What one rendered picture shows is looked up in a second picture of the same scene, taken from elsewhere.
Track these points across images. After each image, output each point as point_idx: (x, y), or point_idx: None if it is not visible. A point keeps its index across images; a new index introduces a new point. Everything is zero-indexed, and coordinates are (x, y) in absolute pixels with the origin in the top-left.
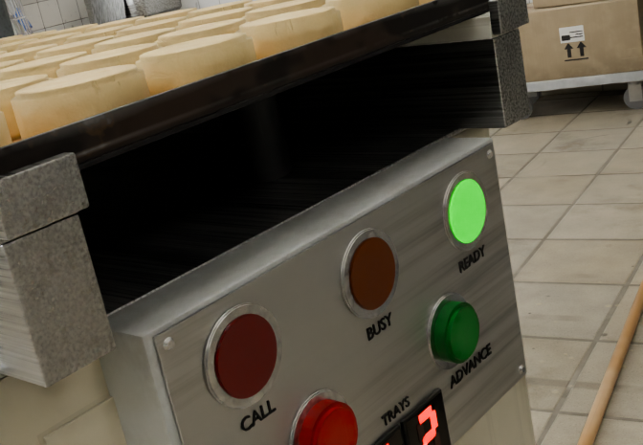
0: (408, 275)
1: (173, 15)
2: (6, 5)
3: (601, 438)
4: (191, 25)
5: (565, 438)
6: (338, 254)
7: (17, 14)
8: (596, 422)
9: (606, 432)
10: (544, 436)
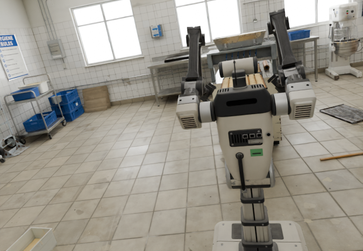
0: None
1: (258, 80)
2: (351, 29)
3: (360, 155)
4: (250, 84)
5: (355, 153)
6: None
7: (354, 31)
8: (361, 153)
9: (362, 155)
10: (353, 151)
